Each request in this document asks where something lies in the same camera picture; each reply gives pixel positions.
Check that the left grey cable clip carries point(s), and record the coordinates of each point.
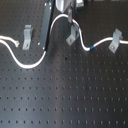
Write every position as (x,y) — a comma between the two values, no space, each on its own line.
(27,37)

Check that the grey cable clip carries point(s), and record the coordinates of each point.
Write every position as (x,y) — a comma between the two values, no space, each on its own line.
(117,36)
(73,35)
(27,37)

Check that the dark metal post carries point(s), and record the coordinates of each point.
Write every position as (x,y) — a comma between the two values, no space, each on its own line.
(46,23)

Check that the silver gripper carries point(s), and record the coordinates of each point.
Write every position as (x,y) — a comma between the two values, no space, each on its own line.
(62,5)

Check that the right grey cable clip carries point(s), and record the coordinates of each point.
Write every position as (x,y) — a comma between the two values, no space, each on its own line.
(117,36)

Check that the middle grey cable clip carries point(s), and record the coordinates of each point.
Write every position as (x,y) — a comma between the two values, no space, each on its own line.
(73,35)

